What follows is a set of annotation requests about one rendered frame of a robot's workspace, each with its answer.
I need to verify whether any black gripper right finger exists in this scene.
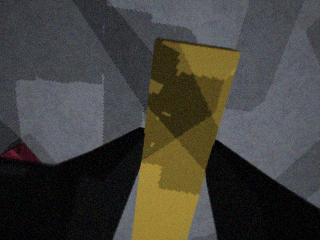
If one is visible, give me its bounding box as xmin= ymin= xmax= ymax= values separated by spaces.
xmin=205 ymin=139 xmax=320 ymax=240

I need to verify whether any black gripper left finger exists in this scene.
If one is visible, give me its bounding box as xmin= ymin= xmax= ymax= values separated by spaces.
xmin=0 ymin=127 xmax=145 ymax=240

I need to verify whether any yellow bar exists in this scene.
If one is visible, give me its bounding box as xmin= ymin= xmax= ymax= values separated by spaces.
xmin=132 ymin=38 xmax=241 ymax=240

